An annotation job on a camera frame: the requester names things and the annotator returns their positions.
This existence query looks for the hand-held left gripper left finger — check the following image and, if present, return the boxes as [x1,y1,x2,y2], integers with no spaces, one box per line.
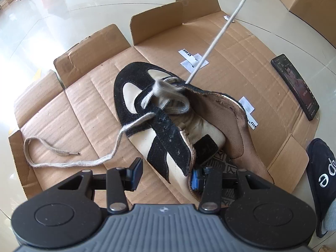
[58,157,144,214]

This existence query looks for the black and cream suede shoe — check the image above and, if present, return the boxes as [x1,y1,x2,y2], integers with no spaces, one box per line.
[113,62,276,205]

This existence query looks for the large yellow star floor sticker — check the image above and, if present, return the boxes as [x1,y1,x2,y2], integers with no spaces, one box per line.
[34,68,51,82]

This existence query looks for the white paper label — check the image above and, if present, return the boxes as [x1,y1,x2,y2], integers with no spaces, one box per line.
[239,97,259,130]
[178,49,210,74]

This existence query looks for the person's grey sock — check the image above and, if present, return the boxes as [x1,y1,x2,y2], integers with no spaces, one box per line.
[322,199,336,231]

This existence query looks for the beige shoelace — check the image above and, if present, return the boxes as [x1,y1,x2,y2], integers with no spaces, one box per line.
[24,0,260,168]

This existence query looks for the black smartphone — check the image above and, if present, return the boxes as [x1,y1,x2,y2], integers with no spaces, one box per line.
[271,54,320,121]

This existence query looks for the dark slipper with white print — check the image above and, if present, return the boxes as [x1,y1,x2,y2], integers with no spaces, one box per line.
[306,138,336,238]

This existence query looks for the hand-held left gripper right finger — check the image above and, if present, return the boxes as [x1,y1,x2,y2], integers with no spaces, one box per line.
[192,167,265,214]

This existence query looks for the flattened cardboard box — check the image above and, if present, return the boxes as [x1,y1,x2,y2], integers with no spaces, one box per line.
[8,0,319,205]

